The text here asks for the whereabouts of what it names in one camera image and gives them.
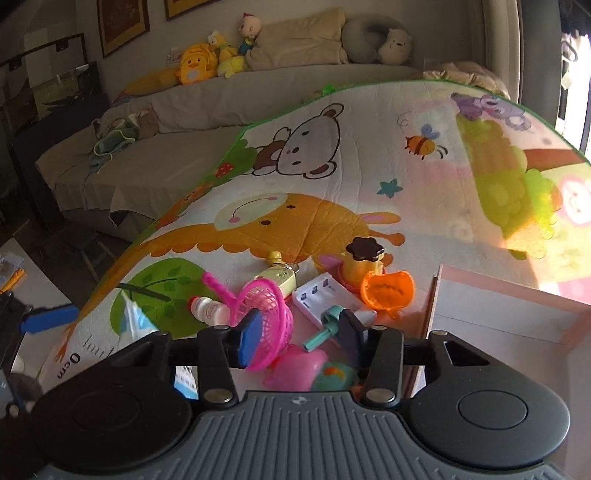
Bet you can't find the small red-capped white bottle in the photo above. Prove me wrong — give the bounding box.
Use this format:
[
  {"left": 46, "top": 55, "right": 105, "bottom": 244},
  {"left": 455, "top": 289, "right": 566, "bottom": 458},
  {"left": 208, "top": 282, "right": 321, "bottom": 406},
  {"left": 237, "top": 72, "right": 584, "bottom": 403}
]
[{"left": 188, "top": 296, "right": 230, "bottom": 326}]

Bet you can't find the orange plastic toy cup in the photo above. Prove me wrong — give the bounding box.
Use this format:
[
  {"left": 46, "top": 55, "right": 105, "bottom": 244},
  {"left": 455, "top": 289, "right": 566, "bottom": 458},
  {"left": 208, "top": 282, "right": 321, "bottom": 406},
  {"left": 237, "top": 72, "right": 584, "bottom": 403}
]
[{"left": 360, "top": 271, "right": 416, "bottom": 319}]

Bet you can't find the teal plastic toy crank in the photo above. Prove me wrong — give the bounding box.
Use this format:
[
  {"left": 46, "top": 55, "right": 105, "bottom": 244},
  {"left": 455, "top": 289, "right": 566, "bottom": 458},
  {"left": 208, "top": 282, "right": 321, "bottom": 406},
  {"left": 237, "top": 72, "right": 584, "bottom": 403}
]
[{"left": 303, "top": 305, "right": 345, "bottom": 352}]

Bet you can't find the pink plastic toy basket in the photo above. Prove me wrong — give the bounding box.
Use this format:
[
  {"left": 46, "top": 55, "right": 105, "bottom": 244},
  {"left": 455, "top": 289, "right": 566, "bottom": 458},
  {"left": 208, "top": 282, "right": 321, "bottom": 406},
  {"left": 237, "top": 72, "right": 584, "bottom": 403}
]
[{"left": 201, "top": 272, "right": 294, "bottom": 371}]

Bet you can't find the pink plastic toy piece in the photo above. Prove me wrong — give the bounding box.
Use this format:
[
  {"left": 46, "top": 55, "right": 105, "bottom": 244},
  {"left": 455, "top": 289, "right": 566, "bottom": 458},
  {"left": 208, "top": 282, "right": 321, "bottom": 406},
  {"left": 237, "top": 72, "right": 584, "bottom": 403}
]
[{"left": 263, "top": 344, "right": 329, "bottom": 392}]

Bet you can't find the green teal toy piece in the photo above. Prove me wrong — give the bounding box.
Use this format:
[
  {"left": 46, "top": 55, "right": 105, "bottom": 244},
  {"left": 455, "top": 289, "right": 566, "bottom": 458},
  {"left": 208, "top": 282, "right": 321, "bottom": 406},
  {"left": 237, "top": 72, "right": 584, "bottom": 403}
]
[{"left": 311, "top": 362, "right": 356, "bottom": 391}]

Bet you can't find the blue white tissue packet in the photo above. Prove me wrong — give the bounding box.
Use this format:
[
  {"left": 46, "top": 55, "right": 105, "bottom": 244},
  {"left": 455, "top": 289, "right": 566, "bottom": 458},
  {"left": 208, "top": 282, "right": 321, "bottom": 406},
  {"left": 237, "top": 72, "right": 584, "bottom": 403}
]
[{"left": 118, "top": 293, "right": 198, "bottom": 400}]

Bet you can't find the yellow pudding toy brown top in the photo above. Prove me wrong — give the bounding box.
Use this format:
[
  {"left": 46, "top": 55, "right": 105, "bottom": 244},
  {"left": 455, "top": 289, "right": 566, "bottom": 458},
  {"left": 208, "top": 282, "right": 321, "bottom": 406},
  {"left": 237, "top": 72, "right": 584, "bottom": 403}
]
[{"left": 339, "top": 237, "right": 385, "bottom": 288}]

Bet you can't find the colourful cartoon play mat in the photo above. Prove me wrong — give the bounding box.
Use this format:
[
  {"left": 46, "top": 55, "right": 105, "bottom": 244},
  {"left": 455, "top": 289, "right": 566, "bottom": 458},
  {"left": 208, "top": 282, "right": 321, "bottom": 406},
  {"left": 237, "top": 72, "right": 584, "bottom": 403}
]
[{"left": 40, "top": 80, "right": 590, "bottom": 389}]

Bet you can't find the pink cardboard box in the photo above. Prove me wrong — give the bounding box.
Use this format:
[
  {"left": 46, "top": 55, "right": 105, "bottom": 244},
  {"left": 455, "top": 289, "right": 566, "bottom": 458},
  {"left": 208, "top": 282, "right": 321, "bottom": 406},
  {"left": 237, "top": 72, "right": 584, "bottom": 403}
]
[{"left": 406, "top": 263, "right": 591, "bottom": 398}]

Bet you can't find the grey fabric sofa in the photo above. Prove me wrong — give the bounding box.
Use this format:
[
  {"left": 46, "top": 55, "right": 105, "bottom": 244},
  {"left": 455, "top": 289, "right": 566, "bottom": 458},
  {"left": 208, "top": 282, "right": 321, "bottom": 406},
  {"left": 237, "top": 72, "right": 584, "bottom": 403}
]
[{"left": 36, "top": 64, "right": 419, "bottom": 240}]

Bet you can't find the green clothing bundle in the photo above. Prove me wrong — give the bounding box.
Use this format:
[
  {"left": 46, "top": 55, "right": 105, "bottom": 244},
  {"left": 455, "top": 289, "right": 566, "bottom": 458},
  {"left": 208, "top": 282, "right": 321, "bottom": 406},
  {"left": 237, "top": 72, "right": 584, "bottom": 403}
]
[{"left": 89, "top": 118, "right": 140, "bottom": 174}]

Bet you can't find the yellow duck plush backpack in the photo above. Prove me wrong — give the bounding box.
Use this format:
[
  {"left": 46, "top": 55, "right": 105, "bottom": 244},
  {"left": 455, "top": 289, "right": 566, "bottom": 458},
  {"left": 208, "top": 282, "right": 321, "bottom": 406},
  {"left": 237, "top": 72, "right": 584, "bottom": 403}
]
[{"left": 176, "top": 43, "right": 218, "bottom": 85}]

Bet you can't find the yellow plush toy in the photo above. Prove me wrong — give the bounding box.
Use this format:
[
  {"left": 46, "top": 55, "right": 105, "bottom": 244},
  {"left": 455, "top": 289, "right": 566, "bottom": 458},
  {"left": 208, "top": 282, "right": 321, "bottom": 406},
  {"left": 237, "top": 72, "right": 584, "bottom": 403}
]
[{"left": 207, "top": 30, "right": 247, "bottom": 78}]

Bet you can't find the beige folded blanket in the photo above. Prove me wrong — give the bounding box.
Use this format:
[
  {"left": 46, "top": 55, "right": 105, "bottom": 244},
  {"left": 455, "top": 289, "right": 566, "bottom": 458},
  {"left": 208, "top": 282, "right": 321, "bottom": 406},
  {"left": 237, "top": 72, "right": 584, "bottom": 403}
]
[{"left": 423, "top": 61, "right": 511, "bottom": 99}]

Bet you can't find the grey neck pillow bear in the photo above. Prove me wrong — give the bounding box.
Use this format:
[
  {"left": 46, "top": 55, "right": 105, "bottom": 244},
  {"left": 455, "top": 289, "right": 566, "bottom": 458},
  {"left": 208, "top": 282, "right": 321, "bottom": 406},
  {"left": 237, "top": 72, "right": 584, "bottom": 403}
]
[{"left": 342, "top": 14, "right": 413, "bottom": 66}]

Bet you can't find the beige pillow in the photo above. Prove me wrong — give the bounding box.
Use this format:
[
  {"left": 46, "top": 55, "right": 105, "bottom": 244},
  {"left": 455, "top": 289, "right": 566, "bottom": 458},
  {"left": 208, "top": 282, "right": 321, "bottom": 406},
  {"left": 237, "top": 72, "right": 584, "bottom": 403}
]
[{"left": 245, "top": 7, "right": 349, "bottom": 71}]

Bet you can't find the small red-haired doll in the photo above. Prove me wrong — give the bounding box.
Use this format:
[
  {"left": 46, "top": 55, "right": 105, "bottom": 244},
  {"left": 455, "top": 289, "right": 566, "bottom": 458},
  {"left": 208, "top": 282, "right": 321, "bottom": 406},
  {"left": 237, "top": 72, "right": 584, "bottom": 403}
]
[{"left": 238, "top": 13, "right": 262, "bottom": 56}]

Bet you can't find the gold framed picture left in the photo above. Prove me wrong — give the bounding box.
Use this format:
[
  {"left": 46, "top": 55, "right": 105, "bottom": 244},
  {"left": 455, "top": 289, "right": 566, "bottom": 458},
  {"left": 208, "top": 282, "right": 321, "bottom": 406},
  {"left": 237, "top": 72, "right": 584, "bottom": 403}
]
[{"left": 96, "top": 0, "right": 150, "bottom": 58}]

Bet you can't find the gold framed picture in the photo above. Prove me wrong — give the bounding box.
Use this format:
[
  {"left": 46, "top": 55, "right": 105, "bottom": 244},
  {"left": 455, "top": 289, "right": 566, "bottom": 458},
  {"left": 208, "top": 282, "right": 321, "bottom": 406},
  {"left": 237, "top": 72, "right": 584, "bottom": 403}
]
[
  {"left": 96, "top": 0, "right": 150, "bottom": 58},
  {"left": 164, "top": 0, "right": 215, "bottom": 21}
]

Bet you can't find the gold framed picture right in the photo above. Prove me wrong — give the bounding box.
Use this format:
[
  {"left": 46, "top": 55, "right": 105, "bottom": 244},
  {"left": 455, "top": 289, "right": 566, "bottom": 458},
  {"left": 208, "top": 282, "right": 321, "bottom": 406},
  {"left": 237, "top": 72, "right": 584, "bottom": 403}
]
[{"left": 164, "top": 0, "right": 215, "bottom": 21}]

